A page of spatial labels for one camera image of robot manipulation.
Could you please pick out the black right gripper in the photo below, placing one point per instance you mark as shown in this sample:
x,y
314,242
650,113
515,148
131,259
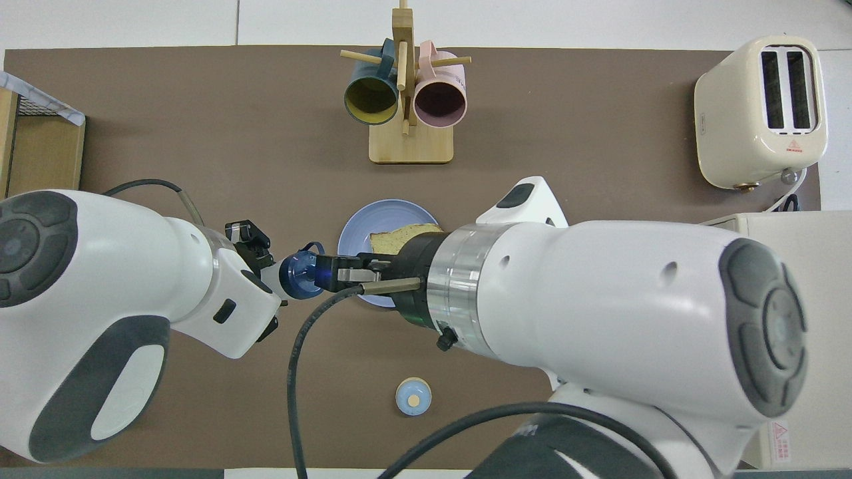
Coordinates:
x,y
416,266

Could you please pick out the white bottle with blue cap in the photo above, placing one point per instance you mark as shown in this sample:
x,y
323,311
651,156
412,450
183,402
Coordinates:
x,y
299,273

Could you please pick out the toasted bread slice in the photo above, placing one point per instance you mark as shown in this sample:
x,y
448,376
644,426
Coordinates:
x,y
399,239

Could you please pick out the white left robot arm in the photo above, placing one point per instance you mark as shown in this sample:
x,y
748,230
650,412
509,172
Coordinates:
x,y
100,279

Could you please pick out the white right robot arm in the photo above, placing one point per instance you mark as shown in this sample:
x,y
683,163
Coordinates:
x,y
632,299

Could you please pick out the blue round plate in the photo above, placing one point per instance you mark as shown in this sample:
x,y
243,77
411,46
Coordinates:
x,y
359,226

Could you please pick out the wooden mug tree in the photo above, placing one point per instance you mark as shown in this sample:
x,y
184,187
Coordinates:
x,y
411,146

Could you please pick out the brown table mat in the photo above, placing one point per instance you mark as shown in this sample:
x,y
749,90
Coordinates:
x,y
200,133

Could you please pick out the teal mug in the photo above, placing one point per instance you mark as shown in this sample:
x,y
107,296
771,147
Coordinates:
x,y
371,100

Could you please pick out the pink mug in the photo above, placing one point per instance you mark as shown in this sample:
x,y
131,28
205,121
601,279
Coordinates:
x,y
439,103

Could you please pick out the cream two-slot toaster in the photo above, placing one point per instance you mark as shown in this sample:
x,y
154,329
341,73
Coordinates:
x,y
732,120

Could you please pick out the white toaster oven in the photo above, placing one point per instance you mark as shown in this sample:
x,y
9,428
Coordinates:
x,y
825,233

